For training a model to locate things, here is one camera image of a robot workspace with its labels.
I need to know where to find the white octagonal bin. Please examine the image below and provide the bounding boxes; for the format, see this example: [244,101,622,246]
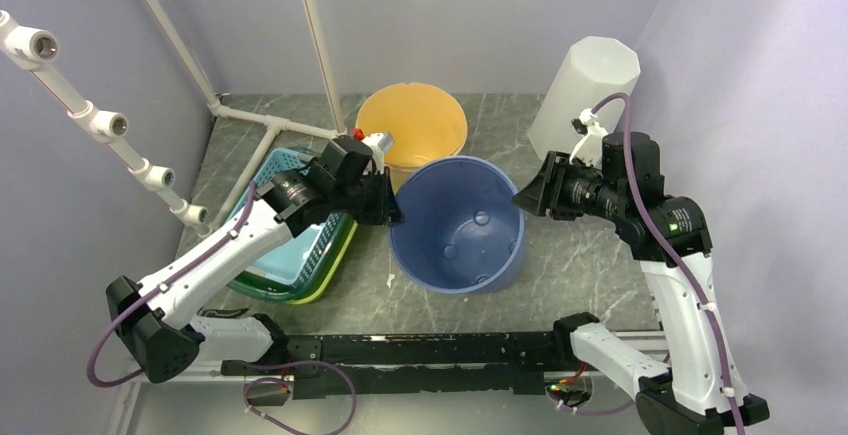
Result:
[528,36,641,160]

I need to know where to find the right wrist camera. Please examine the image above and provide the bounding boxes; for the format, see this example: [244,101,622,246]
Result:
[569,108,609,168]

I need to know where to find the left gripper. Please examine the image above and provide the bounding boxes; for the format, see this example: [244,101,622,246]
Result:
[332,166,404,226]

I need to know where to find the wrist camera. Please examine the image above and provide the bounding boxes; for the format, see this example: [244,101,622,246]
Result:
[351,127,395,172]
[569,108,609,168]

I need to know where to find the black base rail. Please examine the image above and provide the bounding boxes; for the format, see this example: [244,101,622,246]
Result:
[221,312,597,400]

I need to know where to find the white PVC pipe frame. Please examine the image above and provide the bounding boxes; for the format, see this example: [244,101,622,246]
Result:
[1,0,344,234]

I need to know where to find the black flat handle piece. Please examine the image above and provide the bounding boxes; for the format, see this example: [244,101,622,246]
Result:
[198,308,249,319]

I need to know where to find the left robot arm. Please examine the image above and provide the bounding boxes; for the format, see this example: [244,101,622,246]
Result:
[106,132,404,383]

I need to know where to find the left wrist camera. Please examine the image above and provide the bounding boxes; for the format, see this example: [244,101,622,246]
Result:
[351,127,395,172]

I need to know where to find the blue bucket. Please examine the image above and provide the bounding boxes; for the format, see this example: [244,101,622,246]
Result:
[389,156,527,295]

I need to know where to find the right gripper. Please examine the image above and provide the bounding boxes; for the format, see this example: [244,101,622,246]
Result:
[510,150,625,221]

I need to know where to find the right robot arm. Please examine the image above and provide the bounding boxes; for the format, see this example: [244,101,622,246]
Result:
[513,132,770,434]

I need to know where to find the dark green basket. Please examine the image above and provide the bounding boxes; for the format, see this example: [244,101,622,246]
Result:
[228,214,356,304]

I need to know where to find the cream cartoon bucket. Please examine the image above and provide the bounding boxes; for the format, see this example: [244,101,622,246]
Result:
[356,82,468,190]

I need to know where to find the lime green basket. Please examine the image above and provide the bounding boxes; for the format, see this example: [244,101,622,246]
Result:
[287,221,358,305]

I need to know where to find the light blue perforated basket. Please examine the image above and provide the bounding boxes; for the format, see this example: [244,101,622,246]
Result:
[232,148,350,293]

